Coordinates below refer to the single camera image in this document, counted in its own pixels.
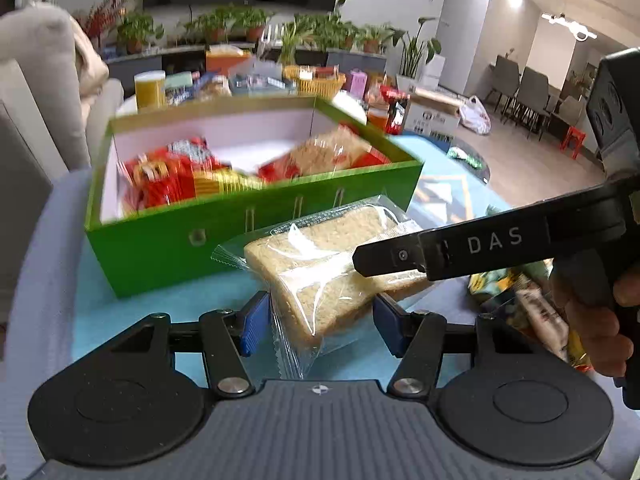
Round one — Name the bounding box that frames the red foil bag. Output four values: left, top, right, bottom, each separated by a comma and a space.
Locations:
380, 85, 409, 134

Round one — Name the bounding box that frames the orange tissue box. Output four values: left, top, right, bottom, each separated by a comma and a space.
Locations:
205, 45, 254, 75

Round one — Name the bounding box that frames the red round-print snack packet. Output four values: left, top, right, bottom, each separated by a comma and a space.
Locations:
118, 152, 200, 217

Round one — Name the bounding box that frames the yellow woven basket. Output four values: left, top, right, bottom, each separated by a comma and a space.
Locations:
282, 65, 347, 99

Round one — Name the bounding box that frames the green foil packet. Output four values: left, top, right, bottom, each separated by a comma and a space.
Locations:
446, 147, 484, 171

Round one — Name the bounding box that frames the pink carton box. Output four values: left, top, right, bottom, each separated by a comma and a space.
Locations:
348, 68, 370, 101

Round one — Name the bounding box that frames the yellow cylindrical can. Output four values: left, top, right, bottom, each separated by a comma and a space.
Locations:
134, 71, 167, 111

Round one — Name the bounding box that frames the white cardboard carton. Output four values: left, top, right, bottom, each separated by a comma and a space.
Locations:
400, 87, 464, 141

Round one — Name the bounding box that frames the red berry plant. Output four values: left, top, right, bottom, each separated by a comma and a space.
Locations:
75, 0, 127, 42

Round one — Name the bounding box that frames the clear orange cracker packet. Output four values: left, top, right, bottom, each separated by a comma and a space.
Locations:
257, 124, 392, 184

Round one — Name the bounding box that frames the potted green plant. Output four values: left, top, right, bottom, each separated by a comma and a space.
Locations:
232, 6, 277, 44
182, 5, 237, 46
116, 10, 167, 56

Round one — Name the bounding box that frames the beige sofa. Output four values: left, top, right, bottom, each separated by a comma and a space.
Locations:
0, 4, 126, 307

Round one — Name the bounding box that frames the orange cylinder cup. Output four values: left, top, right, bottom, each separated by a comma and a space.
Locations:
366, 102, 391, 134

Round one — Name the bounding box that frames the person's right hand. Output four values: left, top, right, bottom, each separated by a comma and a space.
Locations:
550, 261, 640, 378

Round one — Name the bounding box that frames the printed teal mat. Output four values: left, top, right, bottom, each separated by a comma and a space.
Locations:
7, 132, 640, 480

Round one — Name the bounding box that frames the beige brown small snack packet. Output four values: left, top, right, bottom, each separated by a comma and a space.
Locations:
515, 287, 572, 362

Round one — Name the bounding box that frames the red plastic stool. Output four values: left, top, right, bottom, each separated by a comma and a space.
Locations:
560, 126, 589, 161

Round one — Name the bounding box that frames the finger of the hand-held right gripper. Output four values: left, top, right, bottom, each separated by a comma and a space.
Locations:
352, 232, 426, 279

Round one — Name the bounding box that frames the small potted plant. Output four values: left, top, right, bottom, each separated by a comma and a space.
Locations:
357, 22, 397, 55

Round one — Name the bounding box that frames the white plastic bag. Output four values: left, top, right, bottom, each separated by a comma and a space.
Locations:
457, 95, 494, 136

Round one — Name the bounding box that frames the spider plant in glass vase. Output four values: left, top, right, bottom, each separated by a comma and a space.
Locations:
277, 15, 322, 67

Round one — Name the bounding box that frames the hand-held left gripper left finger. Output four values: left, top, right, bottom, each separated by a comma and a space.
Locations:
107, 290, 272, 397

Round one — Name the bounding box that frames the ceiling light fixture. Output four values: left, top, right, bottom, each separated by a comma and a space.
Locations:
540, 10, 599, 42

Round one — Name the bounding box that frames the green cardboard box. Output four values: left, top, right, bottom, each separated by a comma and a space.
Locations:
84, 95, 426, 301

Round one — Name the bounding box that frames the sliced bread clear packet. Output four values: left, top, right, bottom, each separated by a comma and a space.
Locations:
211, 195, 436, 382

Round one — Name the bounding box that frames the bushy potted plant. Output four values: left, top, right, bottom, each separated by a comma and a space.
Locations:
319, 12, 362, 52

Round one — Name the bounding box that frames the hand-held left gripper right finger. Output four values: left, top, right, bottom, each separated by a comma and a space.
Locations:
373, 292, 543, 401

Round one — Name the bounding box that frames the tall leafy plant white pot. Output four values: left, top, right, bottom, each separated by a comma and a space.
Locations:
392, 16, 444, 82

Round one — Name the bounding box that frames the red yellow striped snack packet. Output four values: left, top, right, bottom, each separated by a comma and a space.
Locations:
165, 137, 267, 196

